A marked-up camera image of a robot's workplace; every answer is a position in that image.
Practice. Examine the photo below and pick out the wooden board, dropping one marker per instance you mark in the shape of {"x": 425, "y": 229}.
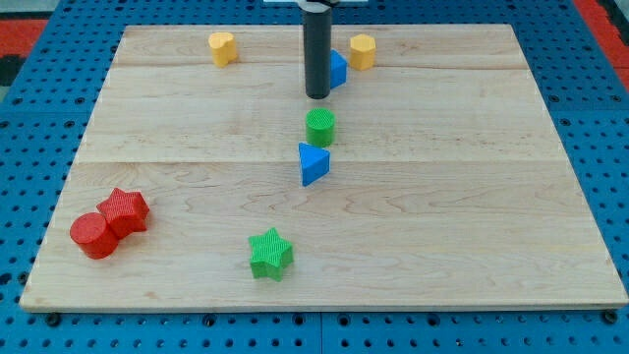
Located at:
{"x": 449, "y": 188}

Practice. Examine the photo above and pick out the green cylinder block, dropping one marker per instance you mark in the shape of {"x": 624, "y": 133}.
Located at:
{"x": 320, "y": 127}

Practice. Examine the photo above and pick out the red star block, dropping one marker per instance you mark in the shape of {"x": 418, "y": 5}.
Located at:
{"x": 124, "y": 212}

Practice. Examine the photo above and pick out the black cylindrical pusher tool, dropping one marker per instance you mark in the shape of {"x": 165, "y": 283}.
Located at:
{"x": 317, "y": 20}

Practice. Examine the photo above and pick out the red cylinder block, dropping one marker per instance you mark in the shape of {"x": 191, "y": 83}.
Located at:
{"x": 93, "y": 235}

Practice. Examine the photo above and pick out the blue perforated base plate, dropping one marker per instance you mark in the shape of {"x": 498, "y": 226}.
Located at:
{"x": 46, "y": 110}

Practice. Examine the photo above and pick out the yellow heart block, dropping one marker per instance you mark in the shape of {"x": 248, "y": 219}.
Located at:
{"x": 223, "y": 48}

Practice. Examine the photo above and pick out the blue cube block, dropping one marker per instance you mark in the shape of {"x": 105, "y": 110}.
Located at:
{"x": 338, "y": 69}

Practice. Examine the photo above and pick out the green star block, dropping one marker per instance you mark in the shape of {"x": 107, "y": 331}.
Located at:
{"x": 270, "y": 255}

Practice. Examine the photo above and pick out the blue triangle block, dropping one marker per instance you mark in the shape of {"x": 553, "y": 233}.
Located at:
{"x": 314, "y": 163}

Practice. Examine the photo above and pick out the yellow hexagon block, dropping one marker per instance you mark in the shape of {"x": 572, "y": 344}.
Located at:
{"x": 362, "y": 52}

